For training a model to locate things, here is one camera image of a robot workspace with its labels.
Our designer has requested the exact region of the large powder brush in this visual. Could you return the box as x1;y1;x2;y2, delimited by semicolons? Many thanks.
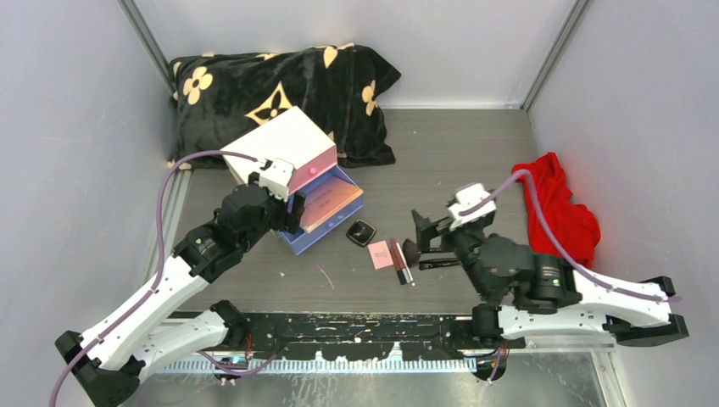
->
401;238;421;268

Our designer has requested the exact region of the white makeup pencil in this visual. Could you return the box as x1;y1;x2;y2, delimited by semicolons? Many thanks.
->
394;242;415;287

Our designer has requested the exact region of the small pink compact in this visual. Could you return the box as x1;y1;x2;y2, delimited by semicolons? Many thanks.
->
367;241;393;270

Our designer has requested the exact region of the pink drawer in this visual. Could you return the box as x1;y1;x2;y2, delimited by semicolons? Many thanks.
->
288;147;337;194

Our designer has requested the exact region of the black square compact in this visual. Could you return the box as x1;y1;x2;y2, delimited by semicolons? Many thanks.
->
345;219;376;248

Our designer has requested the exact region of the white drawer organizer box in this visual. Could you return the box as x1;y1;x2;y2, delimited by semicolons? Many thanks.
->
221;107;337;183

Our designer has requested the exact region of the red makeup pencil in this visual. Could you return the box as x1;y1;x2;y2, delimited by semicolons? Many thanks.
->
389;239;408;285

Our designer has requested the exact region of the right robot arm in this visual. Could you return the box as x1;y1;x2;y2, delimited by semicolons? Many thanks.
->
411;210;689;348

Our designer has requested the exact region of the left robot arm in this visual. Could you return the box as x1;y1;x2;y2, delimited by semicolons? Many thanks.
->
49;180;306;406

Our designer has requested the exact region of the black makeup brush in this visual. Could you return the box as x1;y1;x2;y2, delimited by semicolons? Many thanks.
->
418;258;461;270

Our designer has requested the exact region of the red cloth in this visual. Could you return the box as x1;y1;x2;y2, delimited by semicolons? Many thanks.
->
511;152;601;269

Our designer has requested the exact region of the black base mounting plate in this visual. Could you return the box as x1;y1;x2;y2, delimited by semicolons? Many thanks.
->
192;311;527;364

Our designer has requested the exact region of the black floral plush blanket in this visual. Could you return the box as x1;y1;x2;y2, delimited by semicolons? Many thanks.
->
166;43;401;168

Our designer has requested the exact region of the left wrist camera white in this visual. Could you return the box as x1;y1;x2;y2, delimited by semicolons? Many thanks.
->
248;159;295;203

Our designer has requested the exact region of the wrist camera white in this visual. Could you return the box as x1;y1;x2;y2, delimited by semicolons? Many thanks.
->
248;159;295;203
446;182;497;231

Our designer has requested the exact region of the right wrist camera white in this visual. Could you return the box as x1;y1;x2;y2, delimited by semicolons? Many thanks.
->
446;182;497;231

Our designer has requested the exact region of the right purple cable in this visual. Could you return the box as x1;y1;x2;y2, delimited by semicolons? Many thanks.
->
457;169;683;383

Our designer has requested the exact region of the purple cable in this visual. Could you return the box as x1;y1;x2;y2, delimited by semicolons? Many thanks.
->
457;169;683;383
49;150;279;407

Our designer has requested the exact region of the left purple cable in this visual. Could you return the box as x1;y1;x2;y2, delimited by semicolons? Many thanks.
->
49;150;279;407

